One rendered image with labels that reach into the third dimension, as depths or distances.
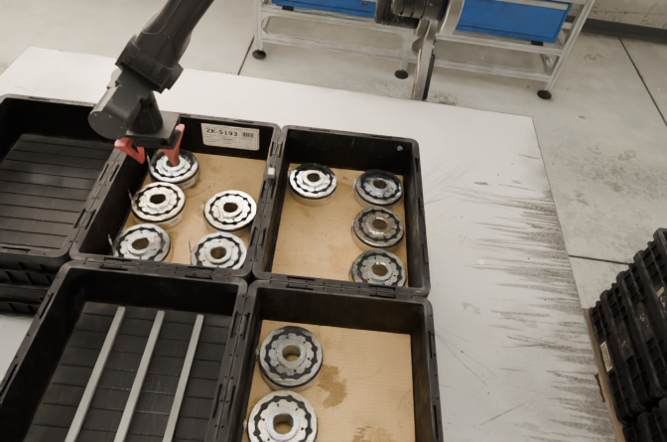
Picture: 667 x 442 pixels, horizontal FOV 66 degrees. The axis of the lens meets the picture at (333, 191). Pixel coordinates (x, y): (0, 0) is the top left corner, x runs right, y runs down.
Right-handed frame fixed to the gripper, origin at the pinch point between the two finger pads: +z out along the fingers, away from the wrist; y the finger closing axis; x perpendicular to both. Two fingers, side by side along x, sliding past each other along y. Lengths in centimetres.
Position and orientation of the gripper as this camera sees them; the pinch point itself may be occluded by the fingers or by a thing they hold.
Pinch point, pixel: (158, 159)
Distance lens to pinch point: 101.8
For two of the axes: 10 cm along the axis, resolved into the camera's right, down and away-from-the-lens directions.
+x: 0.9, -7.5, 6.5
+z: -0.2, 6.5, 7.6
